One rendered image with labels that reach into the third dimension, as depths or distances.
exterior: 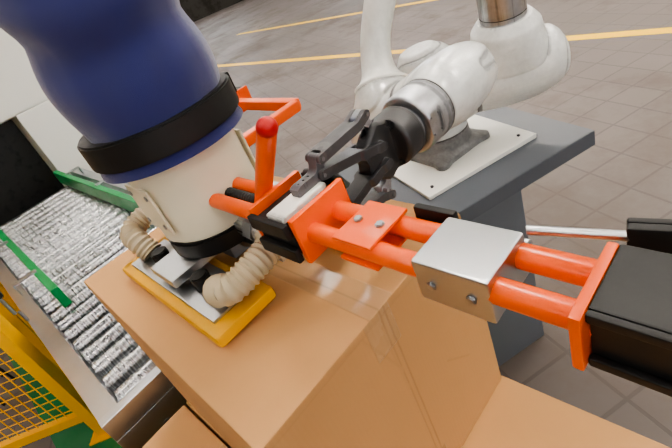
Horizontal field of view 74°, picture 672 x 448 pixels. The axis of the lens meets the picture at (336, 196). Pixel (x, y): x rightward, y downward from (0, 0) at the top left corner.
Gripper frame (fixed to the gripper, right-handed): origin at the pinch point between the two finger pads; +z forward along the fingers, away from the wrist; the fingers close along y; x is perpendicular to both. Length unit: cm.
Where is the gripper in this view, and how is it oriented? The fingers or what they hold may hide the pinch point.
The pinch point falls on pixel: (303, 218)
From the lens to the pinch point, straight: 51.3
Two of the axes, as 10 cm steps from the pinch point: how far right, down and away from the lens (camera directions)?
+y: 3.4, 8.0, 5.0
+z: -6.4, 5.8, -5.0
